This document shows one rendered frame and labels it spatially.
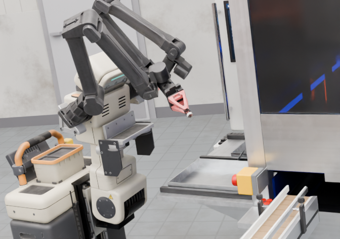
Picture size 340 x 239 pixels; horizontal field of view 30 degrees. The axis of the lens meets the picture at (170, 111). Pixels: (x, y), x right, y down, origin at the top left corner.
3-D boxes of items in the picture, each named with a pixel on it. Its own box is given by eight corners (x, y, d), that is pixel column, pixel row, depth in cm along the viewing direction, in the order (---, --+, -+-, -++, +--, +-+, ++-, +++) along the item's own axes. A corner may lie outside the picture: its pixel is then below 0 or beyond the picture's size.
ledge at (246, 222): (291, 214, 212) (291, 209, 212) (278, 232, 201) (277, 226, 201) (252, 211, 219) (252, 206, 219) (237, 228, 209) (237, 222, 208)
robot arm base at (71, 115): (75, 104, 262) (56, 112, 252) (85, 92, 257) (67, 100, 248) (88, 120, 261) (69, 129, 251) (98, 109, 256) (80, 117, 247)
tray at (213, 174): (276, 170, 247) (275, 162, 247) (250, 197, 226) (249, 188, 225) (199, 166, 265) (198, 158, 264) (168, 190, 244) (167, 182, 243)
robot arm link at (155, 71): (144, 84, 251) (144, 100, 245) (135, 64, 243) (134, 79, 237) (173, 78, 249) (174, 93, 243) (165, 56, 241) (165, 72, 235)
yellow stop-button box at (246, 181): (266, 187, 212) (263, 167, 210) (258, 196, 206) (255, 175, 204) (245, 186, 216) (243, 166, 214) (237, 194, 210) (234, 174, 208)
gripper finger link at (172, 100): (176, 109, 229) (165, 94, 236) (181, 122, 234) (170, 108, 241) (192, 100, 230) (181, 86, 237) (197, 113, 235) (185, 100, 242)
